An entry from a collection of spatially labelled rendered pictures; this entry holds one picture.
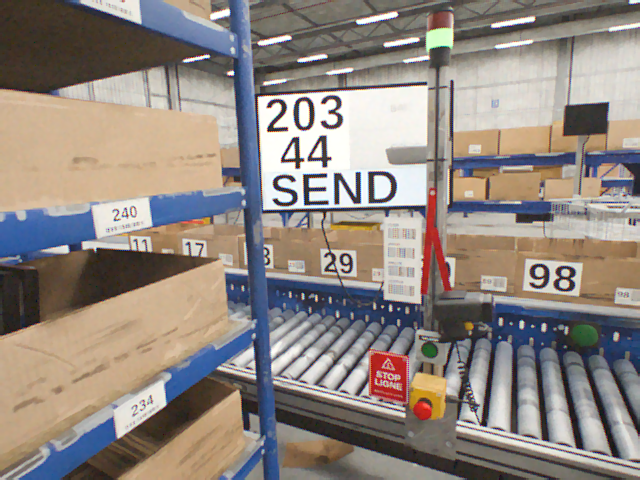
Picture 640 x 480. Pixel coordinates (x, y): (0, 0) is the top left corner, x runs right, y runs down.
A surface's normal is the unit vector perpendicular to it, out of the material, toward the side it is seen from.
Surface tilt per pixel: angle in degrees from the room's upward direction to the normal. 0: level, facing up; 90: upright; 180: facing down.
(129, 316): 90
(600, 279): 91
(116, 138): 91
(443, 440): 90
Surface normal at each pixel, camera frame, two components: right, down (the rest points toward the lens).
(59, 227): 0.89, 0.05
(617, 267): -0.45, 0.19
